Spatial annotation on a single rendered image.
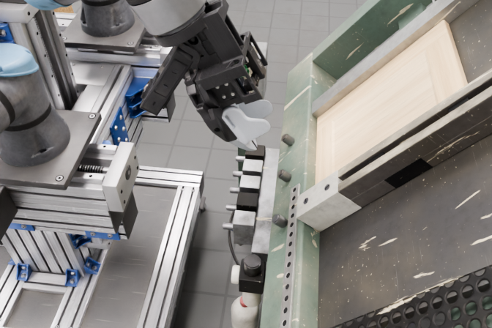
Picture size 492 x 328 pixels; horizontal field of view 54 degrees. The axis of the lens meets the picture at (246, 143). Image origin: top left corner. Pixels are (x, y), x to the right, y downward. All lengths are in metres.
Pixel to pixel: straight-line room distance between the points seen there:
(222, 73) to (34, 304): 1.47
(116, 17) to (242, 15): 2.21
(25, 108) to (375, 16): 0.94
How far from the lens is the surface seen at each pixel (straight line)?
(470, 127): 0.90
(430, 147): 0.92
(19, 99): 1.00
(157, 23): 0.53
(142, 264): 1.88
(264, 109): 0.64
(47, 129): 1.08
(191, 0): 0.52
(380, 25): 1.47
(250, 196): 1.31
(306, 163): 1.20
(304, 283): 1.01
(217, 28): 0.54
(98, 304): 1.84
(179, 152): 2.51
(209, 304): 2.00
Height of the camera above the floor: 1.78
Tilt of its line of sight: 45 degrees down
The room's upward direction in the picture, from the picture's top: straight up
